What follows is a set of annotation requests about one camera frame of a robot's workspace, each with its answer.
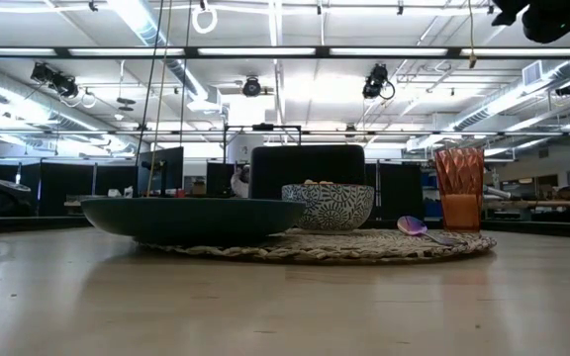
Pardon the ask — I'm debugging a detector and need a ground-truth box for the teal plate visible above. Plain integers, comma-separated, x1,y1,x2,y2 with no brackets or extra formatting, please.
80,196,307,247

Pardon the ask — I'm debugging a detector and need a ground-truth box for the black overhead light bar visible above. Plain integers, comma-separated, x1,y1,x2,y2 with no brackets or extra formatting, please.
0,44,570,61

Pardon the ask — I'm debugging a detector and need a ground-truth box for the round woven straw placemat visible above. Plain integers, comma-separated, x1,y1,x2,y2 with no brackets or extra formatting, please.
139,226,498,263

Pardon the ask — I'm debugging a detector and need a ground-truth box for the blue white patterned bowl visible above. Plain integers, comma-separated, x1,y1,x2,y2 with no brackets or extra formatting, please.
281,183,376,232

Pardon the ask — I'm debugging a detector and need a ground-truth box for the orange faceted tumbler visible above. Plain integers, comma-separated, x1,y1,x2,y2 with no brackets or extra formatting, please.
434,146,486,232

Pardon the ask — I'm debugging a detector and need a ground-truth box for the black divider panel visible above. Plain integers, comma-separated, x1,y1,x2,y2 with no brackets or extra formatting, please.
378,162,426,222

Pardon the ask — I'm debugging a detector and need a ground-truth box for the person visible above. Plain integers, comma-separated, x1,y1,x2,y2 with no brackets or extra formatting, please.
230,165,251,199

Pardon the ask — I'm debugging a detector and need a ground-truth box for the purple iridescent spoon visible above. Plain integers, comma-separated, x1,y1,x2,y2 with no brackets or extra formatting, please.
396,215,457,247

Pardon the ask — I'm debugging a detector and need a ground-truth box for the black aluminium table frame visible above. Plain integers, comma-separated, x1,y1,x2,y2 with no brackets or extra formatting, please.
0,215,570,240

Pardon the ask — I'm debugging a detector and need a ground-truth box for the wooden background table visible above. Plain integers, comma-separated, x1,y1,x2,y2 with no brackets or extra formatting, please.
482,198,570,209

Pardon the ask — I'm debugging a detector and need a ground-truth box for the black hanging cable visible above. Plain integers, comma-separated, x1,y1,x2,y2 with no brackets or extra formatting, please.
135,0,166,164

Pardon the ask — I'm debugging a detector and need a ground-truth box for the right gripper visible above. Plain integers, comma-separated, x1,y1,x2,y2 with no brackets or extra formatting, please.
491,0,570,45

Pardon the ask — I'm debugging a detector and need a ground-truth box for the yellow hanging cable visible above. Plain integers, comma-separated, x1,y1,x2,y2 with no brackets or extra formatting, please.
467,0,478,69

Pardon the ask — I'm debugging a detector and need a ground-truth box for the black computer monitor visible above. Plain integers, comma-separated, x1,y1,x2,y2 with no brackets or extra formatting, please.
137,146,185,197

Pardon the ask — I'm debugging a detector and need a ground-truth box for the white cable ring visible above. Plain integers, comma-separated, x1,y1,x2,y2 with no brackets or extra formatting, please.
190,2,219,35

